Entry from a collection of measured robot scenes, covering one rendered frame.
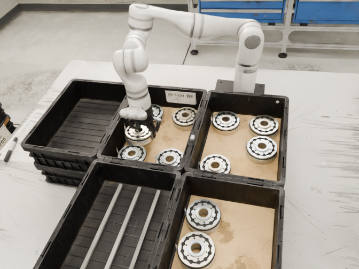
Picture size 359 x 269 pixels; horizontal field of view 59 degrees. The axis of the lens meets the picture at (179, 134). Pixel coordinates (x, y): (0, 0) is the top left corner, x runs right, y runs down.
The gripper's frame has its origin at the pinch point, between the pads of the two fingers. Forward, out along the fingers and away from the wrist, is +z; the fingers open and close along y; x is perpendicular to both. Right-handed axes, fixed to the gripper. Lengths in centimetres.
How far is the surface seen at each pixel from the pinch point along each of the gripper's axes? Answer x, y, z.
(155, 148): 2.5, -3.5, 4.6
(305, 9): -195, -63, 40
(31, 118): -16, 69, 18
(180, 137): -4.6, -11.3, 4.3
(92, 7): -271, 180, 82
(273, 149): -1.9, -45.1, 0.9
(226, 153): 0.2, -29.7, 4.1
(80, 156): 18.0, 16.6, -4.2
